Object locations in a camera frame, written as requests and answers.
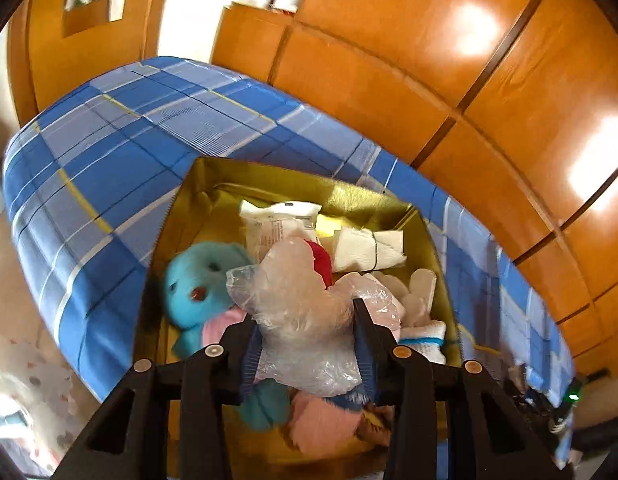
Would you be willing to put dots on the wooden door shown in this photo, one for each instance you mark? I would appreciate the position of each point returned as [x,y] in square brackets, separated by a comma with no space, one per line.
[89,60]

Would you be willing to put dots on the red plush toy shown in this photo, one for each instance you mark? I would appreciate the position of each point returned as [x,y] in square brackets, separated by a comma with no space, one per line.
[321,260]

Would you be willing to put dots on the gold tin box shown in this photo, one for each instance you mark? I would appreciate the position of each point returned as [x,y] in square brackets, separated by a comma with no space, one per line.
[289,185]

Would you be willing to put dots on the blue plush toy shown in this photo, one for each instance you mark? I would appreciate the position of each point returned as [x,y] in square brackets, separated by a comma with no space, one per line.
[199,280]

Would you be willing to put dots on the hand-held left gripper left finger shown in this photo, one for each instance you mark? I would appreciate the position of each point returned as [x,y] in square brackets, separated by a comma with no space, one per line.
[250,365]

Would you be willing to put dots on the person's right forearm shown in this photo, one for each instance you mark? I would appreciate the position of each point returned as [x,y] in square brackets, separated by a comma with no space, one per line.
[599,440]

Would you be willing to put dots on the white sock blue stripes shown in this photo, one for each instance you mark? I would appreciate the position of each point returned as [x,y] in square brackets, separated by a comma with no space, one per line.
[424,340]

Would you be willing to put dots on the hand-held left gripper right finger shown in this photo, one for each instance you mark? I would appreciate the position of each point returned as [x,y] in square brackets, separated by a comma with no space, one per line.
[366,365]

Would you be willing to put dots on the brown chenille cloth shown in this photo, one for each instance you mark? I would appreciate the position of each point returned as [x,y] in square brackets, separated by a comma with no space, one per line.
[376,427]

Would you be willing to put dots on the plastic bag of cotton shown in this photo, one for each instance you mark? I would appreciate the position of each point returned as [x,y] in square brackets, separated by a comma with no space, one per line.
[299,330]

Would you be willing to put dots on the white gauze packet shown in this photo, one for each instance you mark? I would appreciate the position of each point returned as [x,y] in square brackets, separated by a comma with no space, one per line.
[276,225]

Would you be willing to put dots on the white bandage roll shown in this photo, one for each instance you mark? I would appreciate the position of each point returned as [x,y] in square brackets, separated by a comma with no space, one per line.
[359,250]

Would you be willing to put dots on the blue plaid bed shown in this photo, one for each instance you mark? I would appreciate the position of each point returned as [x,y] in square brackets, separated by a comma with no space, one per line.
[114,160]

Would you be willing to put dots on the pink cloth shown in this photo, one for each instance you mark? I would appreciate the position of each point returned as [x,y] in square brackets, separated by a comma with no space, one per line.
[219,325]

